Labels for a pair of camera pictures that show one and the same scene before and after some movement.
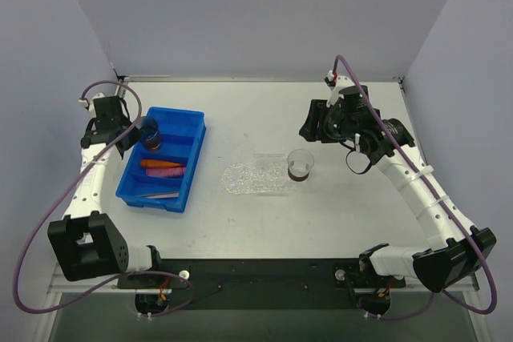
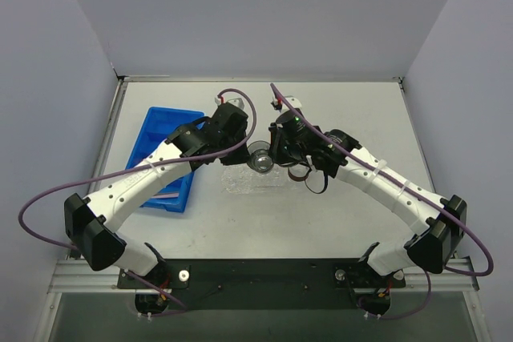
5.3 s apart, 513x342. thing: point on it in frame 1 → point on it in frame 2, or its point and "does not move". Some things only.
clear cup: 150,133 → 260,158
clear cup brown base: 299,162 does not move
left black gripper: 131,134 → 235,156
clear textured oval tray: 267,173 does not move
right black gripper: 315,120 → 278,154
